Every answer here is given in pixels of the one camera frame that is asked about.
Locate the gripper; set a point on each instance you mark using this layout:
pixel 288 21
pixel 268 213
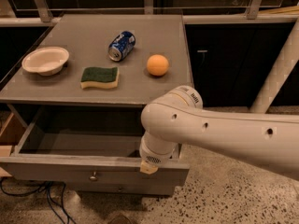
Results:
pixel 151 157

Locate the grey top drawer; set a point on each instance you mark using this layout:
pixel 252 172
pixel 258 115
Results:
pixel 86 147

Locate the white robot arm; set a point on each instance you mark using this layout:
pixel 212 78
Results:
pixel 268 141

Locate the grey drawer cabinet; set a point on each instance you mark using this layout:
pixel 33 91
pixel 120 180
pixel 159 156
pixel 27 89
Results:
pixel 79 97

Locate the orange ball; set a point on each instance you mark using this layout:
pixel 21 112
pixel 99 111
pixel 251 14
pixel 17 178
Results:
pixel 157 65

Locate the green yellow sponge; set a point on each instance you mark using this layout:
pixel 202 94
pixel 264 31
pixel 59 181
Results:
pixel 99 77

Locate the blue soda can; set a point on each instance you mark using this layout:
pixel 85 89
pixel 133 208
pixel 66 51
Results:
pixel 121 46

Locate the light wooden furniture piece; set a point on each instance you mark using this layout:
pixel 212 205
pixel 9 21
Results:
pixel 10 135

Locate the white bowl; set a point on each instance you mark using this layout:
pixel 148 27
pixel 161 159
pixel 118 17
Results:
pixel 46 61

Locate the metal glass railing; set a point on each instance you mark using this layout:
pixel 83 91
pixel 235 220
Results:
pixel 47 12

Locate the white diagonal post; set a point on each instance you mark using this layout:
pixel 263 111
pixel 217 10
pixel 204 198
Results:
pixel 280 71

